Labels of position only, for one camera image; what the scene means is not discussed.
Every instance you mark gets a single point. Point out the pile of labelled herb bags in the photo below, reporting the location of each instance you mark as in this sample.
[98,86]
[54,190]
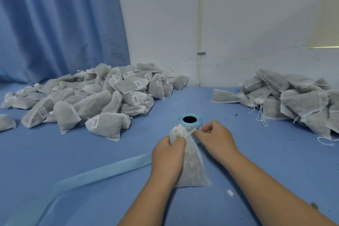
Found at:
[90,98]

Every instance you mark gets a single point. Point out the person's left forearm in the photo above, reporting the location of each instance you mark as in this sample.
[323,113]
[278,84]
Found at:
[148,207]

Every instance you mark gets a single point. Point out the small white paper scrap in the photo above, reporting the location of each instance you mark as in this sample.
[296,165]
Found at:
[230,192]

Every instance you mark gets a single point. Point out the grey pipe clamp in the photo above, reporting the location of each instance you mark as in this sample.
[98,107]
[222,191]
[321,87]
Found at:
[201,53]

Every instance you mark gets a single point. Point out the person's right forearm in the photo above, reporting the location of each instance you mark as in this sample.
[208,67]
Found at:
[278,196]

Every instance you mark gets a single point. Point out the person's left hand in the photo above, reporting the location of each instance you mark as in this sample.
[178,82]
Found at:
[167,159]

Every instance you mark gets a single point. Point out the pile of unlabelled herb bags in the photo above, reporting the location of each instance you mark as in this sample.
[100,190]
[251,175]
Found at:
[286,98]

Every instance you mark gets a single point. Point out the blue label roll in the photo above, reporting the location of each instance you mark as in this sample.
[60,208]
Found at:
[190,120]

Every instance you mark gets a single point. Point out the blue curtain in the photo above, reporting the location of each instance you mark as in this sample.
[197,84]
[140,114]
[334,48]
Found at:
[58,22]

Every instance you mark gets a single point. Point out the person's right hand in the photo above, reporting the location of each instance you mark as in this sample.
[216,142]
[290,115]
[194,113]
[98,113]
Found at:
[217,138]

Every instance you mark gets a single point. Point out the white wall pipe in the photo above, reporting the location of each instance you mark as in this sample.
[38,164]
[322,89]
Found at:
[199,22]

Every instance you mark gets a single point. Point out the white herb bag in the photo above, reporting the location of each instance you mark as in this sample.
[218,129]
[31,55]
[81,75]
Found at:
[190,162]

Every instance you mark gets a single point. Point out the lone white pouch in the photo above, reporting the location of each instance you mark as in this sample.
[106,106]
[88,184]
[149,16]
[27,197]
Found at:
[6,122]

